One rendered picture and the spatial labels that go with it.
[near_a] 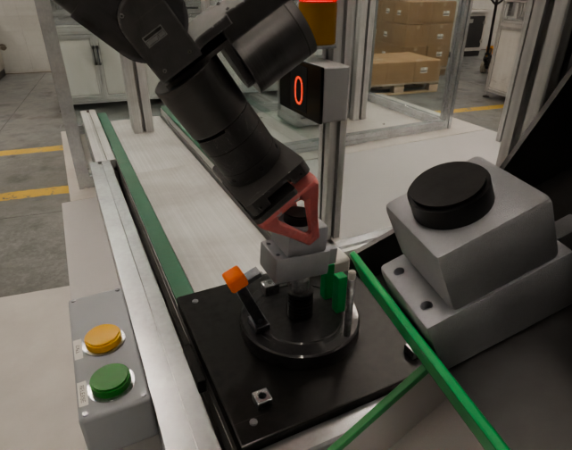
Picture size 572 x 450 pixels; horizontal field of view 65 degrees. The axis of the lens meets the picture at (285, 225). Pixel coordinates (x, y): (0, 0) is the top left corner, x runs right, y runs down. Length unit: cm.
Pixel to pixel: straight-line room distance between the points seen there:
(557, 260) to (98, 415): 43
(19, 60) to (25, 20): 61
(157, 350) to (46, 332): 27
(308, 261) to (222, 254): 34
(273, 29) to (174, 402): 37
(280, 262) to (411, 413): 20
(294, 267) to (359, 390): 14
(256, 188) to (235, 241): 44
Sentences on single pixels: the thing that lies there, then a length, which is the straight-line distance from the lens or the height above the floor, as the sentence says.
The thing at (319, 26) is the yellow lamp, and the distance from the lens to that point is 62.
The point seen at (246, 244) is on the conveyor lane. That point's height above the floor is 92.
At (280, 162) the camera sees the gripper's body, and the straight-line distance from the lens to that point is 40.
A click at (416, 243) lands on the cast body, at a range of 18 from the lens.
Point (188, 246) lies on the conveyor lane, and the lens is 82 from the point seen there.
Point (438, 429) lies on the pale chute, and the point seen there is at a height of 107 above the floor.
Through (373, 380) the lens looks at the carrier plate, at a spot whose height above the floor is 97.
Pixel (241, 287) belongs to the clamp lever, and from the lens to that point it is 47.
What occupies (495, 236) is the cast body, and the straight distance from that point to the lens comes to 17.
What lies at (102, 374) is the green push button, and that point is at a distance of 53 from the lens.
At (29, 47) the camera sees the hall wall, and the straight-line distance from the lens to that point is 862.
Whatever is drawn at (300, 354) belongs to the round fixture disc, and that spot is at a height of 99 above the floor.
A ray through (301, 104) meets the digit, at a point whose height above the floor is 119.
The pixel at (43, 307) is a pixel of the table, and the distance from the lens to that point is 85.
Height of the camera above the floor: 134
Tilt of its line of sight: 29 degrees down
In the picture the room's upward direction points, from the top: straight up
